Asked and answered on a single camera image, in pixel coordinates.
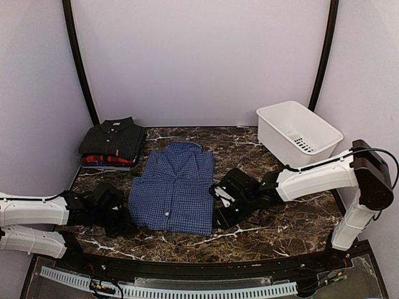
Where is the black striped folded shirt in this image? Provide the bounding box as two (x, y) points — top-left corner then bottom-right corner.
(78, 117), (147, 159)

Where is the blue checked long sleeve shirt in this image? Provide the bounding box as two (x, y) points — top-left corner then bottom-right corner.
(128, 141), (214, 235)

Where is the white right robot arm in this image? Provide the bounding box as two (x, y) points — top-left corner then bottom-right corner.
(209, 140), (398, 270)

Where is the black left frame post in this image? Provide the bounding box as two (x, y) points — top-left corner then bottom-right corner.
(62, 0), (100, 126)

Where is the black front table rail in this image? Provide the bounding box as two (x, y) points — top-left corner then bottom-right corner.
(34, 242), (372, 283)

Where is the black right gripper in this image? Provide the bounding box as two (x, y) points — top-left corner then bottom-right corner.
(213, 193), (257, 230)

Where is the black right frame post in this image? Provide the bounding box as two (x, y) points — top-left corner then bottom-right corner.
(307, 0), (339, 112)

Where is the white slotted cable duct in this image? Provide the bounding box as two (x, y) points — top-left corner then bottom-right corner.
(40, 266), (298, 298)

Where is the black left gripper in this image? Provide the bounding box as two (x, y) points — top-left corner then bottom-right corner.
(92, 206), (137, 239)

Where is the black frame post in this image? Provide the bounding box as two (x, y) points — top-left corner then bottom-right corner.
(307, 0), (339, 112)
(62, 0), (100, 126)

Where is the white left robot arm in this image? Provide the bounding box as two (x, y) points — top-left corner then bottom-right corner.
(1, 183), (133, 272)

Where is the red plaid folded shirt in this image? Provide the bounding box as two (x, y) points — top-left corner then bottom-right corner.
(80, 154), (136, 164)

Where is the white plastic basket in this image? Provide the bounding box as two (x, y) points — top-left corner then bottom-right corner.
(256, 101), (344, 168)

